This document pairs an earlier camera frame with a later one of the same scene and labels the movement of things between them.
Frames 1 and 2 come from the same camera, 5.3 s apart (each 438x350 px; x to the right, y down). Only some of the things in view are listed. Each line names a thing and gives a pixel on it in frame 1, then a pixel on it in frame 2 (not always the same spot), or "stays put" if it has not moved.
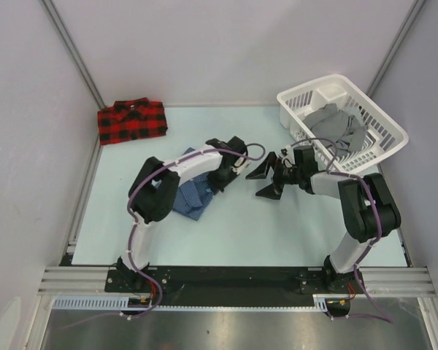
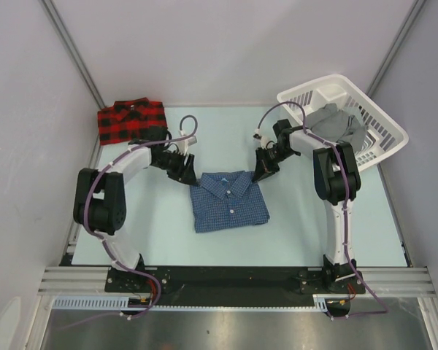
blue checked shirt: (193, 197) -> (227, 200)
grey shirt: (341, 131) stays put
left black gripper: (215, 185) -> (183, 173)
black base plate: (231, 286) stays put
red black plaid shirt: (129, 119) stays put
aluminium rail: (85, 281) stays put
